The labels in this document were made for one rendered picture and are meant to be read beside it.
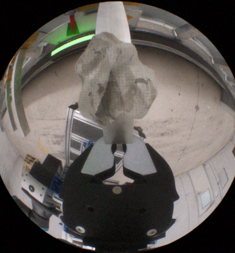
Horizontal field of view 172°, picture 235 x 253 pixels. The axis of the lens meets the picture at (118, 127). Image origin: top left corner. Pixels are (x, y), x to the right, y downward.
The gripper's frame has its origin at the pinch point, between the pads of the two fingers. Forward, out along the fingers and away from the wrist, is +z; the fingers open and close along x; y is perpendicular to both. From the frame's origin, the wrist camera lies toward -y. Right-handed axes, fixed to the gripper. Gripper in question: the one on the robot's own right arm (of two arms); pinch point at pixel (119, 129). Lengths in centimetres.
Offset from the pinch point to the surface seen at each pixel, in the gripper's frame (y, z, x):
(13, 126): -2.6, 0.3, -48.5
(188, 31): -27.0, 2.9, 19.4
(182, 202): 226, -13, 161
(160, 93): 3, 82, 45
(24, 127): -2.5, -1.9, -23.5
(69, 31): -26.3, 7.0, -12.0
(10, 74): -28, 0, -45
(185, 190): 224, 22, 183
